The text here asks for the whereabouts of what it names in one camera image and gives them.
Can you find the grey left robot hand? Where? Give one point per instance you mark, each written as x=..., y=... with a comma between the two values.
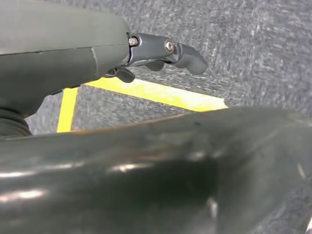
x=48, y=48

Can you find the yellow floor tape outline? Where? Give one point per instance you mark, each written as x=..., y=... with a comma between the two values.
x=158, y=93

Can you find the dark glossy robot body shell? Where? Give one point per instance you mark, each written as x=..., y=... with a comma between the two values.
x=122, y=187

